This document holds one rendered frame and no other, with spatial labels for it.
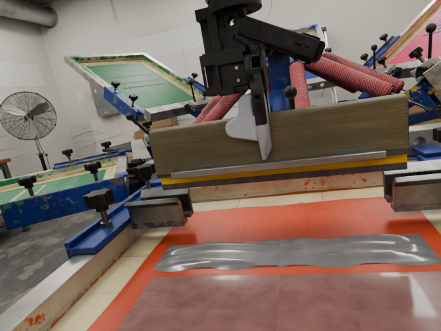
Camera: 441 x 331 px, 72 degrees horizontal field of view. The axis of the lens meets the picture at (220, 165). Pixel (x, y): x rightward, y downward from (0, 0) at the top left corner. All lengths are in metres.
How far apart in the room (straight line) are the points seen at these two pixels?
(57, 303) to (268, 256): 0.26
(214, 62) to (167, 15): 4.61
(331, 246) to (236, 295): 0.14
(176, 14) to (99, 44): 1.36
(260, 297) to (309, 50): 0.30
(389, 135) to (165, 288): 0.34
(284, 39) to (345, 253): 0.28
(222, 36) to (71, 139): 5.61
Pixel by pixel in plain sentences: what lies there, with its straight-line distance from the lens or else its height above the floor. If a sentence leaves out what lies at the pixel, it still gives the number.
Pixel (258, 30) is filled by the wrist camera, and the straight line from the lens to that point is 0.43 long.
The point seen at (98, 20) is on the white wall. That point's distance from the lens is 5.53.
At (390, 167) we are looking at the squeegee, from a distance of 0.47.
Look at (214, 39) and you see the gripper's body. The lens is 0.43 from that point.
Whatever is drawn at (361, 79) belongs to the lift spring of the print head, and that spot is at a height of 1.14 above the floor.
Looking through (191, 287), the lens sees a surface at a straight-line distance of 0.40.
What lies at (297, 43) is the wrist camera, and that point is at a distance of 0.42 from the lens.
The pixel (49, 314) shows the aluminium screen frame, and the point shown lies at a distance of 0.43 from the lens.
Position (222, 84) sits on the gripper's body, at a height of 1.19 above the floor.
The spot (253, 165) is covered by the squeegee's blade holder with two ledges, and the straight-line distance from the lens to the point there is 0.43.
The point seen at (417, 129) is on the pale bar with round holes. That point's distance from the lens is 0.73.
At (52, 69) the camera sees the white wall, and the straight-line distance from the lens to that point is 6.03.
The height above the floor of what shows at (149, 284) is 0.96.
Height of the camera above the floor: 1.18
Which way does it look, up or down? 13 degrees down
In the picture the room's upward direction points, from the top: 10 degrees counter-clockwise
